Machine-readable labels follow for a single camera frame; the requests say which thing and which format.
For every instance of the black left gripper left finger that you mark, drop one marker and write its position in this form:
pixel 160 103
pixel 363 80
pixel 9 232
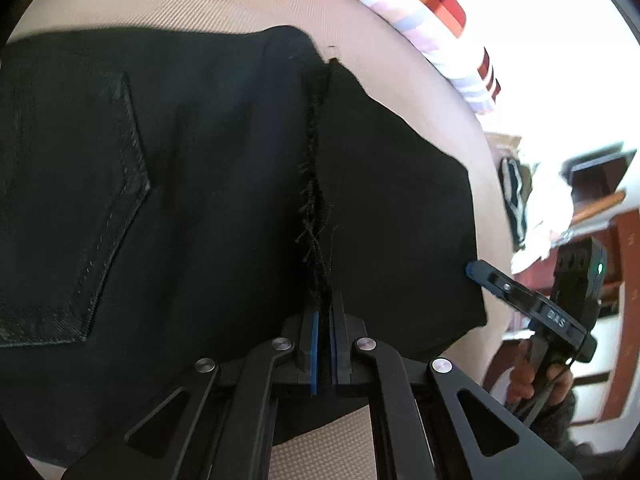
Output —
pixel 217 420

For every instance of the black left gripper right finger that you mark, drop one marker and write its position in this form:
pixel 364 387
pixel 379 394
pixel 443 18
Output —
pixel 429 420

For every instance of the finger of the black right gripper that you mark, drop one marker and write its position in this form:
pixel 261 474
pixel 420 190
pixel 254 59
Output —
pixel 562 331

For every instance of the black denim pants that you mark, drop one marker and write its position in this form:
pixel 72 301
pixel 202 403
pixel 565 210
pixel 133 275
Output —
pixel 172 196

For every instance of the brown wooden cabinet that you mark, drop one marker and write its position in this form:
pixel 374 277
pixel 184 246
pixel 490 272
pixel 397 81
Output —
pixel 621 242

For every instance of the striped dark cloth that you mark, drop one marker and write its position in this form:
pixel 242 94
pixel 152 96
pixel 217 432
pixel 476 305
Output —
pixel 516 184

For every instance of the pink checkered long pillow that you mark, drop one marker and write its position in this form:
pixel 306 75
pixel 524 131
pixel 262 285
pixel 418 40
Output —
pixel 449 34

